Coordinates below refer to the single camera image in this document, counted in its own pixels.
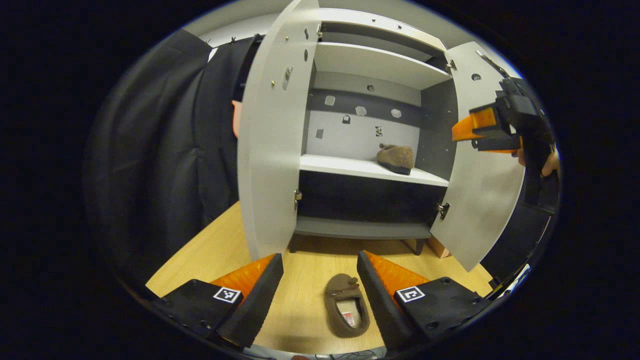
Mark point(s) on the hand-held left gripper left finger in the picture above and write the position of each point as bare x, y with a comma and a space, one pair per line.
255, 305

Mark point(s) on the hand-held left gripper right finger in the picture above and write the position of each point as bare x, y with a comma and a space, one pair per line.
380, 305

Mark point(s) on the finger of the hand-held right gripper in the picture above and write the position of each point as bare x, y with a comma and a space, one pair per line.
495, 145
475, 125

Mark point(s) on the brown fuzzy shoe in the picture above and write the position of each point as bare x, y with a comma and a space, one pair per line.
396, 157
345, 295

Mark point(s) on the white shoe cabinet door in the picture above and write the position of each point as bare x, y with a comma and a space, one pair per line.
480, 200
270, 150

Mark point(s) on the white grey shoe cabinet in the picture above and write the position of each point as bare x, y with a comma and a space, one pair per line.
360, 167

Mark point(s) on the black backdrop cloth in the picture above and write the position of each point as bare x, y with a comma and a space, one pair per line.
150, 175
515, 240

